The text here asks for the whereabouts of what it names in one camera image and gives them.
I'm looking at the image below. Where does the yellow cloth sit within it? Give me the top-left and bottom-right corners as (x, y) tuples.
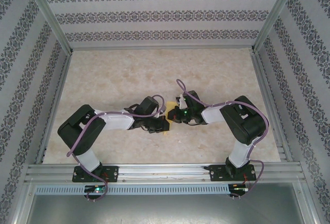
(162, 101), (179, 135)

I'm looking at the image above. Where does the grey metal sheet panel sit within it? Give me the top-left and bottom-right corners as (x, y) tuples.
(14, 182), (319, 224)

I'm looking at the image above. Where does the wide aluminium mounting rail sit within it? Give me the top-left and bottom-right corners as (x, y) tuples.
(24, 163), (307, 183)

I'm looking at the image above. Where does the slotted grey cable duct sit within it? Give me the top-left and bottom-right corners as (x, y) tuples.
(35, 184), (232, 196)

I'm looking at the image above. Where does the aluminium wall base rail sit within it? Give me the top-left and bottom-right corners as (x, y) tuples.
(71, 44), (255, 52)

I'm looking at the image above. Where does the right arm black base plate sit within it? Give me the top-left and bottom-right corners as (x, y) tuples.
(210, 164), (257, 183)

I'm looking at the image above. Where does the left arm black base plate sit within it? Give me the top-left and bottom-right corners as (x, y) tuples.
(73, 165), (120, 183)

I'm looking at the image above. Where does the aluminium side frame rail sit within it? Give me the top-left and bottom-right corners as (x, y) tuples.
(250, 50), (294, 163)
(35, 51), (75, 165)

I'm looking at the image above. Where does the aluminium frame post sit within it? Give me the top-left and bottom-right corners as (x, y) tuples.
(251, 0), (302, 54)
(22, 0), (74, 54)

